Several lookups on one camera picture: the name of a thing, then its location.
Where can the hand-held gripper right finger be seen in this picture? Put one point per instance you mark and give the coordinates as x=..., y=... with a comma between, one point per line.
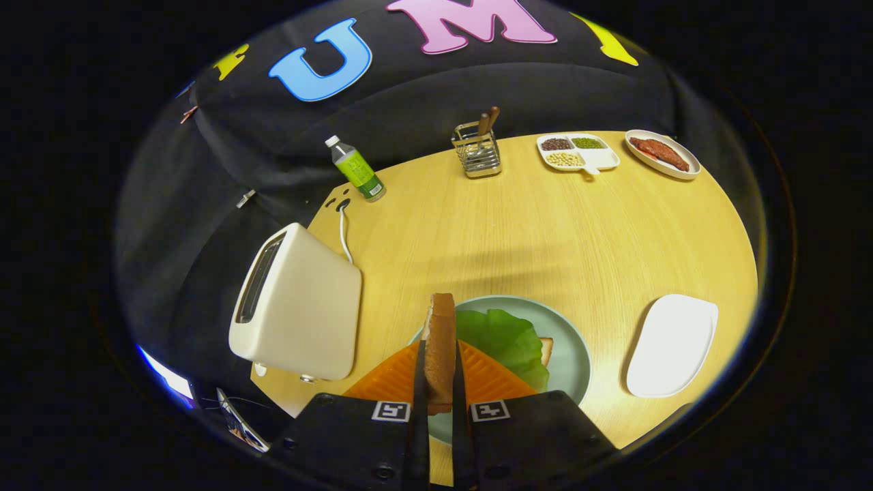
x=459, y=409

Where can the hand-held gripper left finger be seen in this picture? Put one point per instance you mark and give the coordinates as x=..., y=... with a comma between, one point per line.
x=420, y=409

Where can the toasted bread slice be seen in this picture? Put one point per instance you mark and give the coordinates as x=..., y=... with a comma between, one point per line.
x=440, y=348

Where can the green lettuce leaf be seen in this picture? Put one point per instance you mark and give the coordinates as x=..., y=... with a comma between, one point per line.
x=505, y=337

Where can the white bread slice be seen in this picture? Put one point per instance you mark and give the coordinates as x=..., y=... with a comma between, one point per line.
x=545, y=351

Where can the pale green round plate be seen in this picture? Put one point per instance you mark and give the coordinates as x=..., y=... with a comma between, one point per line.
x=569, y=354

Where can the cream white toaster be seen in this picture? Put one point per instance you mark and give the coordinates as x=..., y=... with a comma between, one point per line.
x=307, y=307

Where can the white-edged flat panel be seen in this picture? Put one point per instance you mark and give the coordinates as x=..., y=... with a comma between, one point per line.
x=239, y=423

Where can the white rounded square plate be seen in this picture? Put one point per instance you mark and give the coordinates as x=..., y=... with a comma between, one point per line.
x=672, y=344

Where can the green label drink bottle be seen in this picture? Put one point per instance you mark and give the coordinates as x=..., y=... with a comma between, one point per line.
x=358, y=170

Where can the white divided bean dish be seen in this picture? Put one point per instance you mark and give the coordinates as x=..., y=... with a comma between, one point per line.
x=603, y=158

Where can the black backdrop cloth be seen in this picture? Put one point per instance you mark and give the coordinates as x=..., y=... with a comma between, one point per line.
x=443, y=95

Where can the red cooked meat piece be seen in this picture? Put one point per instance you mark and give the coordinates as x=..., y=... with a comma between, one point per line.
x=661, y=153

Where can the white round meat plate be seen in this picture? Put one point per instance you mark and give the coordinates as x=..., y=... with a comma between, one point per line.
x=675, y=144

